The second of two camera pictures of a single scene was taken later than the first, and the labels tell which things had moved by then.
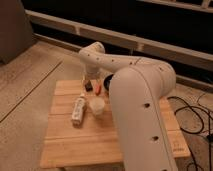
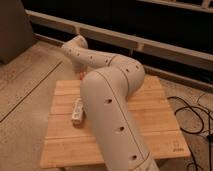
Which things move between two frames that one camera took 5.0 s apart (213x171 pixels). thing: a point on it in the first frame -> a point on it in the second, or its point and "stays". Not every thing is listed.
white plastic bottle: [78, 111] stays
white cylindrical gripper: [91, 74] -> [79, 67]
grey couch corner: [16, 33] stays
